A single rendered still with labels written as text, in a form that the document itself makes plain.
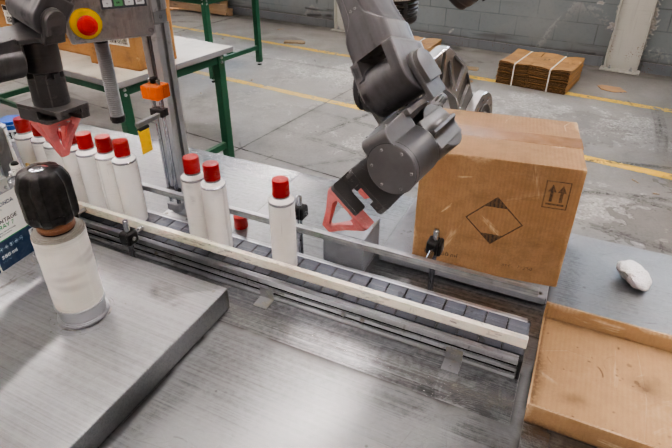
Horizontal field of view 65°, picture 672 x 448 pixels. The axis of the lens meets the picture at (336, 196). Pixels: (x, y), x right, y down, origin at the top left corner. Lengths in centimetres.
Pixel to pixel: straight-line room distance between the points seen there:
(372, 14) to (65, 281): 67
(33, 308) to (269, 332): 44
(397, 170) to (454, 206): 55
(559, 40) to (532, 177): 516
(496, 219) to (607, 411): 38
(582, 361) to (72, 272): 89
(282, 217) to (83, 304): 38
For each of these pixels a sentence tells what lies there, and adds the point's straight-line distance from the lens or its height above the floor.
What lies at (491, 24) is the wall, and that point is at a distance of 631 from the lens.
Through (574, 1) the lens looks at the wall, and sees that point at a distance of 608.
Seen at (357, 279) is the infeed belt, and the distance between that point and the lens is 107.
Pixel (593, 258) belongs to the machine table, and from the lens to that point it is 134.
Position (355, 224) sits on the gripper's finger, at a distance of 64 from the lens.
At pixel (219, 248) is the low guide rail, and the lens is 112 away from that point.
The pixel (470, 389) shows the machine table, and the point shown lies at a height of 83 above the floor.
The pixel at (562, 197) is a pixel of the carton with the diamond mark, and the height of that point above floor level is 106.
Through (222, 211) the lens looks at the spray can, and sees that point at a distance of 110.
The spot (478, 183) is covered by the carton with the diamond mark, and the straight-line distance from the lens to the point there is 105.
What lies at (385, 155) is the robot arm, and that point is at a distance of 54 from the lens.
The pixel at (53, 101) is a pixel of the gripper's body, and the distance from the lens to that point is 100.
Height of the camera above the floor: 155
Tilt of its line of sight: 30 degrees down
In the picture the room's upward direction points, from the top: straight up
